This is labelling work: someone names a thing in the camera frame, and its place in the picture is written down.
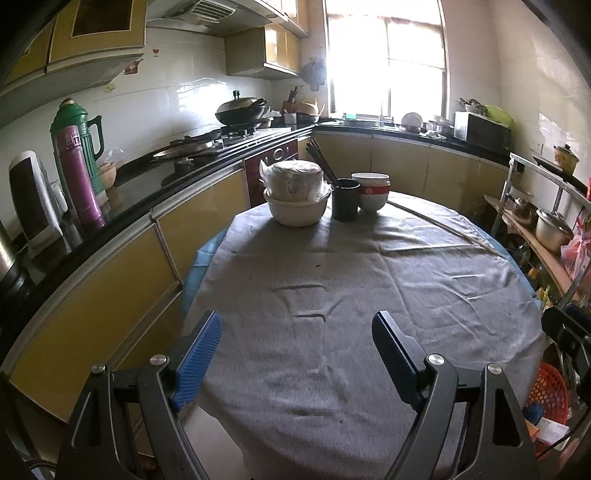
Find purple thermos bottle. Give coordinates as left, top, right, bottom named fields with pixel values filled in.
left=55, top=126, right=102, bottom=226

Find white cardboard box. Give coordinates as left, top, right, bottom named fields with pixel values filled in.
left=537, top=417, right=570, bottom=445

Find red white bowl stack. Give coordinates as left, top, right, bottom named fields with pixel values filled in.
left=352, top=172, right=391, bottom=214

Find white ceramic basin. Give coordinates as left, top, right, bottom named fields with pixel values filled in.
left=263, top=189, right=331, bottom=228

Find grey tablecloth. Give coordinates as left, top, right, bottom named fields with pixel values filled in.
left=182, top=194, right=545, bottom=479

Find range hood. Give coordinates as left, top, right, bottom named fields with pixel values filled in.
left=146, top=0, right=288, bottom=37

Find bagged white bowls stack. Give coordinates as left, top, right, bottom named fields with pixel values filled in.
left=259, top=160, right=325, bottom=202

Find red plastic trash basket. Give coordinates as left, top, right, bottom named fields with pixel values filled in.
left=525, top=362, right=570, bottom=457

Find yellow base cabinets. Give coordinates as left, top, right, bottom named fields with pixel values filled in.
left=1, top=127, right=508, bottom=420

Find yellow enamel pot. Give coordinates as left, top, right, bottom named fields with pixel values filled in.
left=554, top=144, right=579, bottom=175

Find black chopstick cup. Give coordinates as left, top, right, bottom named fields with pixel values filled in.
left=332, top=178, right=361, bottom=222

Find blue plastic bag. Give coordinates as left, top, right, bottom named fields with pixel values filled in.
left=522, top=402, right=544, bottom=426

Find gas stove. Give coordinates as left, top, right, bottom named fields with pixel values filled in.
left=151, top=124, right=293, bottom=162

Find black microwave oven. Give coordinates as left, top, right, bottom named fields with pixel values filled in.
left=454, top=111, right=511, bottom=154

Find long thin wooden stick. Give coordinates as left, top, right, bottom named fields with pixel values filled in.
left=387, top=200, right=501, bottom=257

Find black wok with lid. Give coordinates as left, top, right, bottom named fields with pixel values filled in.
left=215, top=90, right=270, bottom=126

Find blue under tablecloth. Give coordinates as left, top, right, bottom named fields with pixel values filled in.
left=179, top=229, right=228, bottom=321

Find steel pot on shelf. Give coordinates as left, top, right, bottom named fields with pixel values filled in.
left=535, top=209, right=573, bottom=255

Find metal kitchen rack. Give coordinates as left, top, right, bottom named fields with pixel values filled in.
left=487, top=153, right=590, bottom=307

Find green basin on microwave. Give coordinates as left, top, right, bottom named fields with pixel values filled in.
left=485, top=105, right=514, bottom=129

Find green thermos jug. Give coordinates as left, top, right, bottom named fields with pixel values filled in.
left=50, top=98, right=107, bottom=207

